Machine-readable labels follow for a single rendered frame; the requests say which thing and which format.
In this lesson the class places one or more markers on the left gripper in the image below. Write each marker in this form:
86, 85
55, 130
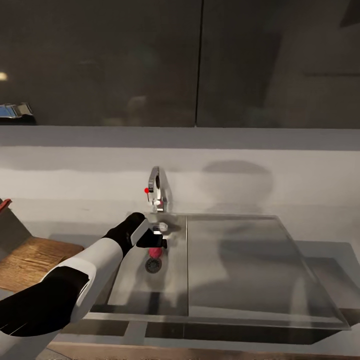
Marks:
155, 241

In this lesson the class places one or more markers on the vidalia onion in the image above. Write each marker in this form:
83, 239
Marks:
155, 252

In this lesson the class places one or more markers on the cabinet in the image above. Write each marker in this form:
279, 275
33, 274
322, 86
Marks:
287, 64
99, 63

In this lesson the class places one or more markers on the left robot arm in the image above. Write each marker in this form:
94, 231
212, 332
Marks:
32, 318

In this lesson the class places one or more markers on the drop in sink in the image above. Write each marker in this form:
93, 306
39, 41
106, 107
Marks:
218, 269

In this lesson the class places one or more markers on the cutting board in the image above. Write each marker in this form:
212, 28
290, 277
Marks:
28, 263

